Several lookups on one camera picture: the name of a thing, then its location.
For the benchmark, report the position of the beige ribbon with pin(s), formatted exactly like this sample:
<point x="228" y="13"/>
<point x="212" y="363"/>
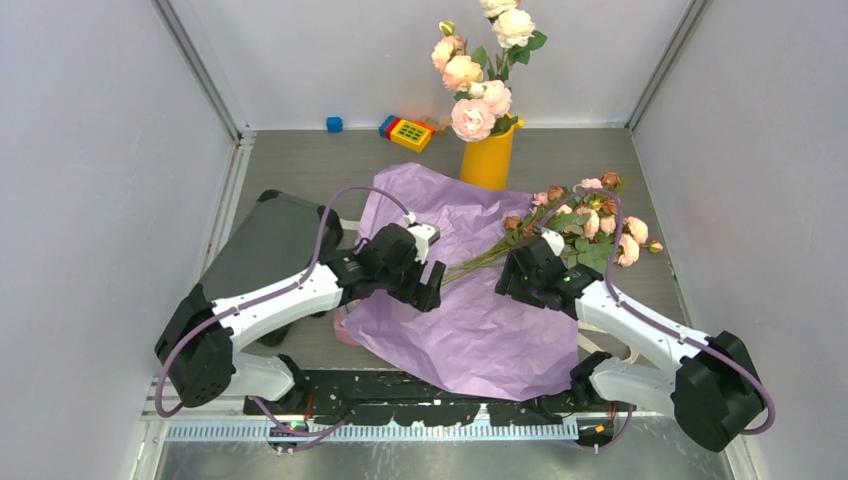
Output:
<point x="592" y="340"/>

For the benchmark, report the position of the black hard case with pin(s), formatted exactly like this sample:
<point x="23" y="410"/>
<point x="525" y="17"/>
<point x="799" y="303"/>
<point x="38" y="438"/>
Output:
<point x="275" y="241"/>

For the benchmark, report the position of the peach roses in vase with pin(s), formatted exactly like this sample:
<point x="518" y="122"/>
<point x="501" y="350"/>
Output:
<point x="478" y="79"/>

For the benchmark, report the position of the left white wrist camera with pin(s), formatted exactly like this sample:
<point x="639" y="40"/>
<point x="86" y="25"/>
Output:
<point x="424" y="235"/>

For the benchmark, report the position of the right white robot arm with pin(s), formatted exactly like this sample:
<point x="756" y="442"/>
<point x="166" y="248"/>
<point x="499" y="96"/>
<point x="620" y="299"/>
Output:
<point x="707" y="384"/>

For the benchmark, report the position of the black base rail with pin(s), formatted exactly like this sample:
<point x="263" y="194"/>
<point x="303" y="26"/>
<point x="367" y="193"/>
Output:
<point x="379" y="397"/>

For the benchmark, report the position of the pink flower bouquet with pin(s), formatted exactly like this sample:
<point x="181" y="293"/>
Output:
<point x="586" y="220"/>

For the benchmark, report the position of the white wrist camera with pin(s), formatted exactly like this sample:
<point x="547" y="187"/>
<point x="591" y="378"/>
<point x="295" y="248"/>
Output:
<point x="424" y="235"/>
<point x="555" y="241"/>

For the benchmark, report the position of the yellow toy block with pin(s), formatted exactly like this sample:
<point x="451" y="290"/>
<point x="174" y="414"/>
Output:
<point x="413" y="135"/>

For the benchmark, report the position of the yellow vase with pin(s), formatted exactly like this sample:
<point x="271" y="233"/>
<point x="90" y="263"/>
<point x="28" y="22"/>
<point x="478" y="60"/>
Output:
<point x="486" y="164"/>

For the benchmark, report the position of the pink toy toaster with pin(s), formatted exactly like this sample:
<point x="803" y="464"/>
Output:
<point x="340" y="332"/>

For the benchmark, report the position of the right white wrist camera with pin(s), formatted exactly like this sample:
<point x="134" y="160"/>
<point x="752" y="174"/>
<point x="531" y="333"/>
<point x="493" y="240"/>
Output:
<point x="555" y="241"/>

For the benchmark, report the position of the purple wrapping paper sheet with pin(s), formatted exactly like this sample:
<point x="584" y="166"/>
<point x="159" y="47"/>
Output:
<point x="476" y="342"/>

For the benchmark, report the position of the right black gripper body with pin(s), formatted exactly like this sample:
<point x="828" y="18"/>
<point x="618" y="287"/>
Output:
<point x="523" y="288"/>

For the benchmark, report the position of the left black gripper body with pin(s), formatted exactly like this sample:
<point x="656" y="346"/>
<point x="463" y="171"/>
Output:
<point x="399" y="281"/>

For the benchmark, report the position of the blue cube block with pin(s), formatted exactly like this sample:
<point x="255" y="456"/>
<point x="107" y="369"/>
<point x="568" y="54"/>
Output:
<point x="334" y="124"/>

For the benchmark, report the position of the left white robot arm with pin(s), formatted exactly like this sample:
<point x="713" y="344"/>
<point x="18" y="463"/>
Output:
<point x="202" y="348"/>

